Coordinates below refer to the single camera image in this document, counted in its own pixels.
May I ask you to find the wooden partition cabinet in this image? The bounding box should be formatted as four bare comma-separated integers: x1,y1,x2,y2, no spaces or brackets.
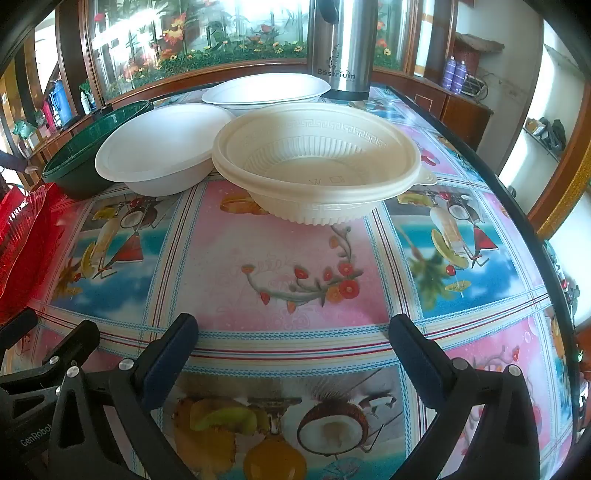
28,60,495,151

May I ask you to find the blue thermos flask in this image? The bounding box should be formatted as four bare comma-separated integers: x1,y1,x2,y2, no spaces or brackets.
48,80,70,125

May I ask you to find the stainless steel thermos jug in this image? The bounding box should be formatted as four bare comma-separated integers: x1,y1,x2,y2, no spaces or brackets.
307,0,380,101

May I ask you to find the white wall shelf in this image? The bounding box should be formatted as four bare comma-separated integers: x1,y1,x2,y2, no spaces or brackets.
499,41,591,222

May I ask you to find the large white disposable bowl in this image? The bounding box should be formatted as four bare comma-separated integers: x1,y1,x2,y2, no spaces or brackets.
202,73,331,117

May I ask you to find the floral glass wall panel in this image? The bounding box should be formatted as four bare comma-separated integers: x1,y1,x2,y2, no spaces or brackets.
83,0,416,104

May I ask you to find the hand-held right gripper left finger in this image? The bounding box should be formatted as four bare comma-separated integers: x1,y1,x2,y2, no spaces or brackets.
48,313,199,480

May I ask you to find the red plastic plate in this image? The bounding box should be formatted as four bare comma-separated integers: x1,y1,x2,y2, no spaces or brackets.
0,182,65,324

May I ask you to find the cream ribbed plastic bowl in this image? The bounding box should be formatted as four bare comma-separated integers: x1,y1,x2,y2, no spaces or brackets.
212,102,438,227

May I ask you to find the wire rack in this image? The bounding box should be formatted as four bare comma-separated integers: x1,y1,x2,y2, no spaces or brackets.
462,74,489,99

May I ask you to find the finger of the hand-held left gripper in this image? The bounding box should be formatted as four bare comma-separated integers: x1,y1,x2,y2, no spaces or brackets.
0,308,38,352
0,320,100,398

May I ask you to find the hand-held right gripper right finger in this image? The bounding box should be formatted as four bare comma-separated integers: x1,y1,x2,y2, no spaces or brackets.
388,314,541,480

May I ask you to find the fruit print tablecloth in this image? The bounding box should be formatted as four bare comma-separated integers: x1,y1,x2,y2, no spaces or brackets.
0,85,583,480

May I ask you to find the small white disposable bowl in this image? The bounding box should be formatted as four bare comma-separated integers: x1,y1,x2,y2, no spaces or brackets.
95,103,234,195

